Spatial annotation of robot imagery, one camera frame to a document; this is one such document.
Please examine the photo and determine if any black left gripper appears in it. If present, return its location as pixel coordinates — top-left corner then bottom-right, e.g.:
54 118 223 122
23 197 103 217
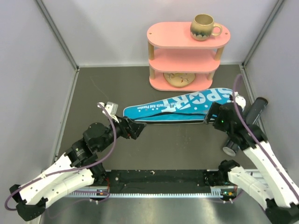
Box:
97 114 147 152

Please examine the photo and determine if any blue sport racket bag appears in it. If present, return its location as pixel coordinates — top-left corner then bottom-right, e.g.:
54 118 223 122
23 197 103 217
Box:
123 88 233 124

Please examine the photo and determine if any black shuttlecock tube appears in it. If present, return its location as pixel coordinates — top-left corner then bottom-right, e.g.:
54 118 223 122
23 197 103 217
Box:
222 97 268 157

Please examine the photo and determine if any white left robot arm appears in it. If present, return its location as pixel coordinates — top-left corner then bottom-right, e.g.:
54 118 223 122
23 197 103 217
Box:
9 117 146 221

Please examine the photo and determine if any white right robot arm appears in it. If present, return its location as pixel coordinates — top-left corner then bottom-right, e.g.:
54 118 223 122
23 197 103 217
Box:
204 102 299 224

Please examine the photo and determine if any round painted beige coaster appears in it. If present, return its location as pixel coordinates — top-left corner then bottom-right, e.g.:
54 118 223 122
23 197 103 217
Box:
163 72 196 88

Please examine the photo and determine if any pink three-tier shelf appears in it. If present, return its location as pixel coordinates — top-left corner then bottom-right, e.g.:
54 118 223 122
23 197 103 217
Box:
147 22 231 91

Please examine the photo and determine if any beige ceramic mug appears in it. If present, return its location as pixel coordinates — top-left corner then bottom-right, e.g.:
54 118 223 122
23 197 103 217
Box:
190 14 222 41

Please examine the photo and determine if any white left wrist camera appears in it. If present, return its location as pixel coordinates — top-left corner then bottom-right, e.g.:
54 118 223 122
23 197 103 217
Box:
97 102 119 123

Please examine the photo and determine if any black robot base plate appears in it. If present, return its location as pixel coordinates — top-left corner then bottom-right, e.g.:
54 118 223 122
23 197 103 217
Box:
99 169 225 194

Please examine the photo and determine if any grey slotted cable duct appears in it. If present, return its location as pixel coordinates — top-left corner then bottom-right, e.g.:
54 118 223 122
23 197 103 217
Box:
65 188 236 199

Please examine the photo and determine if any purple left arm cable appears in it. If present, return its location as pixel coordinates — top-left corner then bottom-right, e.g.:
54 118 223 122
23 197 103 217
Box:
4 102 117 210

